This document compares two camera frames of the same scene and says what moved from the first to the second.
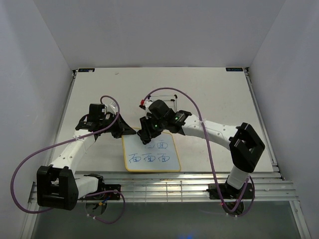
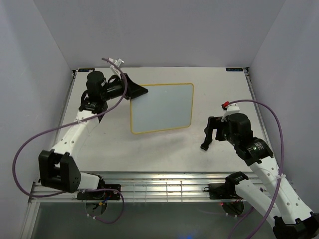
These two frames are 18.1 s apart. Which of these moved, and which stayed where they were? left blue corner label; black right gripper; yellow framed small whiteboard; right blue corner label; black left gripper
Moved: yellow framed small whiteboard; black left gripper; black right gripper
Stayed: left blue corner label; right blue corner label
